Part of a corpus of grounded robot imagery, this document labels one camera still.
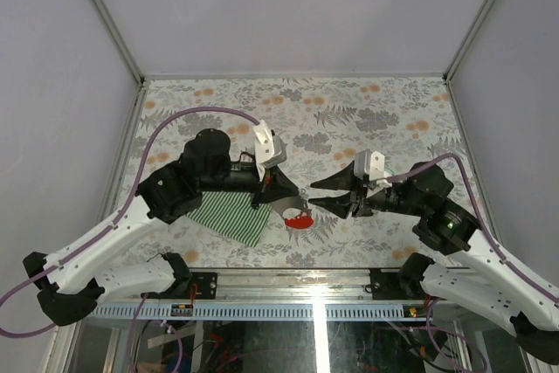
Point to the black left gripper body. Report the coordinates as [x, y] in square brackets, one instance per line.
[258, 191]

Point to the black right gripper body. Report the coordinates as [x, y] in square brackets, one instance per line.
[359, 199]

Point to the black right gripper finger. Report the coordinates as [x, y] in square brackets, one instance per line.
[345, 179]
[340, 206]

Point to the red keyring fob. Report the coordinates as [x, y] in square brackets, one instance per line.
[294, 212]

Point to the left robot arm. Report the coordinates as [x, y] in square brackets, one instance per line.
[73, 281]

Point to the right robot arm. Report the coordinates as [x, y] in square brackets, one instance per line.
[514, 297]

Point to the green striped cloth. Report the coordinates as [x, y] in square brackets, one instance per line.
[231, 215]

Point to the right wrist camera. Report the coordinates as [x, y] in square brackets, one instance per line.
[369, 167]

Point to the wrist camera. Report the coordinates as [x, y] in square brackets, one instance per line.
[269, 150]
[369, 167]

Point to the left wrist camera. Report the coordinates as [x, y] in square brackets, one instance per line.
[269, 150]

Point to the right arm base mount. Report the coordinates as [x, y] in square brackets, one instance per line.
[385, 285]

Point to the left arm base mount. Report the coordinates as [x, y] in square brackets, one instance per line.
[203, 286]

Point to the slotted cable duct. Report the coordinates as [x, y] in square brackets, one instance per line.
[250, 312]

